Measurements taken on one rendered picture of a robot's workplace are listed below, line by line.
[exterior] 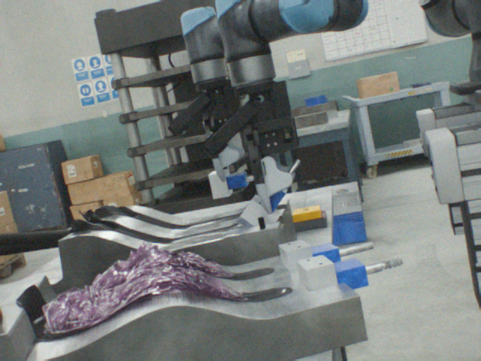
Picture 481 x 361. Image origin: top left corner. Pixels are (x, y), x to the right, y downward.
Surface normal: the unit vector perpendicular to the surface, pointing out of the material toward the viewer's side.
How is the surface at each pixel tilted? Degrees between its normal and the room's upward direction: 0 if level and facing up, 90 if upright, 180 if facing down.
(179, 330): 90
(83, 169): 89
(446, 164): 90
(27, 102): 90
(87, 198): 80
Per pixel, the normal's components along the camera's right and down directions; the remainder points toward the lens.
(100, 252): -0.15, 0.16
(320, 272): 0.15, 0.10
